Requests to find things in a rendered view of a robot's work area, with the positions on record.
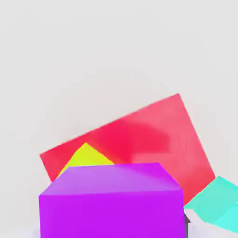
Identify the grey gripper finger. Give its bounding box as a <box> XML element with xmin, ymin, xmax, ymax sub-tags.
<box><xmin>183</xmin><ymin>213</ymin><xmax>198</xmax><ymax>238</ymax></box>

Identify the small purple cube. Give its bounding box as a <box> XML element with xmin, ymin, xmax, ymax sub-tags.
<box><xmin>38</xmin><ymin>162</ymin><xmax>185</xmax><ymax>238</ymax></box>

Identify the small turquoise cube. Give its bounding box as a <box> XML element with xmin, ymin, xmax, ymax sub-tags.
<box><xmin>183</xmin><ymin>176</ymin><xmax>238</xmax><ymax>234</ymax></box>

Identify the small yellow cube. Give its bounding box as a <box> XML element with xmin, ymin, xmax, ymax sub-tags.
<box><xmin>58</xmin><ymin>142</ymin><xmax>115</xmax><ymax>178</ymax></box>

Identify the large red box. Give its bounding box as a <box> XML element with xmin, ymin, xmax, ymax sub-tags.
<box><xmin>39</xmin><ymin>93</ymin><xmax>216</xmax><ymax>206</ymax></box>

